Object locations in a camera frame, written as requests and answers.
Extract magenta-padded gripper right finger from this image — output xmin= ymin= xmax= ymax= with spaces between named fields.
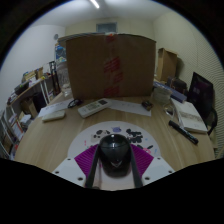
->
xmin=128 ymin=143 xmax=175 ymax=189

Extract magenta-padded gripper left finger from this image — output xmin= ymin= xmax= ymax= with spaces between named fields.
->
xmin=52 ymin=143 xmax=101 ymax=189

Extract black computer mouse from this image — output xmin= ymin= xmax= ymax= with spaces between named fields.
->
xmin=98 ymin=133 xmax=132 ymax=179

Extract round white cartoon mouse pad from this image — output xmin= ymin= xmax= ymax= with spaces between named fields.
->
xmin=67 ymin=120 xmax=162 ymax=160

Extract black marker pen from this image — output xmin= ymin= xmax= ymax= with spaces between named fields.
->
xmin=168 ymin=119 xmax=200 ymax=146

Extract small white remote control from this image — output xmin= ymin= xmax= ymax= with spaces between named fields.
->
xmin=41 ymin=110 xmax=67 ymax=123

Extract white paper sheet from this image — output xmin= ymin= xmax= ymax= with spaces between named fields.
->
xmin=108 ymin=98 xmax=152 ymax=117

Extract white book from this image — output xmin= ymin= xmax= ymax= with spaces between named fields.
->
xmin=171 ymin=98 xmax=209 ymax=135

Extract blue book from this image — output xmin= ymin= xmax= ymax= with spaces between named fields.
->
xmin=153 ymin=80 xmax=188 ymax=104

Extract cluttered wooden shelf desk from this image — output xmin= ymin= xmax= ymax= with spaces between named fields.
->
xmin=0 ymin=61 xmax=63 ymax=158

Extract black office chair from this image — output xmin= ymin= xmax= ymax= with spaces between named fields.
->
xmin=186 ymin=71 xmax=219 ymax=136

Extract large brown cardboard box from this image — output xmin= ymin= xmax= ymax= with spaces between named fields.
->
xmin=65 ymin=33 xmax=157 ymax=101

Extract tall open cardboard box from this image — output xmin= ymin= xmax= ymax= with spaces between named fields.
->
xmin=155 ymin=47 xmax=179 ymax=84

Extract blue glass display cabinet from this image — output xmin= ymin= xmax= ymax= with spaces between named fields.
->
xmin=54 ymin=43 xmax=68 ymax=64

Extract grey door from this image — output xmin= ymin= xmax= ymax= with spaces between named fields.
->
xmin=96 ymin=22 xmax=118 ymax=34

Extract ceiling tube light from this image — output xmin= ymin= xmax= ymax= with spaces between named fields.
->
xmin=89 ymin=0 xmax=101 ymax=10

